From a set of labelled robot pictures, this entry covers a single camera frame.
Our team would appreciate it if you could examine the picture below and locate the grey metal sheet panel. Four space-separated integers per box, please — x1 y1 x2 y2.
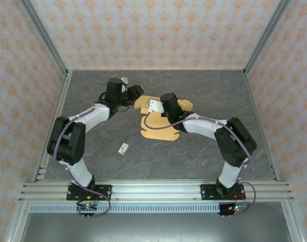
19 212 293 242

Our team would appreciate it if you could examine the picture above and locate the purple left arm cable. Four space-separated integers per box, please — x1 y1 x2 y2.
53 82 124 218

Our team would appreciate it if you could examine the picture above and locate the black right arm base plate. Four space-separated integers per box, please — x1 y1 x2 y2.
200 184 245 201

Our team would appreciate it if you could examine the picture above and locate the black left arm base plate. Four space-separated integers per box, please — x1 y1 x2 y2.
66 184 113 201

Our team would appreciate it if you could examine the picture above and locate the grey slotted cable duct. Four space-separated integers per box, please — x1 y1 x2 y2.
29 203 221 214

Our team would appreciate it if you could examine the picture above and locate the aluminium frame post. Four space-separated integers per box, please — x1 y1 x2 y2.
243 0 292 77
18 0 70 77

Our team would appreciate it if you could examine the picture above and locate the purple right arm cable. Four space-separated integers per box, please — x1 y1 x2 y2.
142 112 257 218

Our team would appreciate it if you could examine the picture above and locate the small white card red mark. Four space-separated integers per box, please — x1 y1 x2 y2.
118 142 130 155

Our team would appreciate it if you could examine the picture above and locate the wide aluminium mounting rail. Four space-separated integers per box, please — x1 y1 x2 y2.
19 179 294 203

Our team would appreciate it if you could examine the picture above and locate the aluminium table side rail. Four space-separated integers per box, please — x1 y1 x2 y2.
244 72 280 183
31 70 74 183

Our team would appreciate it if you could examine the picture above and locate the tan paper box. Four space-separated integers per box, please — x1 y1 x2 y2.
134 95 194 141

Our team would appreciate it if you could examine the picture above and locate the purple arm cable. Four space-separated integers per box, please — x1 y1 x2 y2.
53 82 124 218
142 112 257 218

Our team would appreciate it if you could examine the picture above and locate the short aluminium frame strut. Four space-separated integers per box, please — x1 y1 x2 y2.
5 201 30 242
281 201 303 242

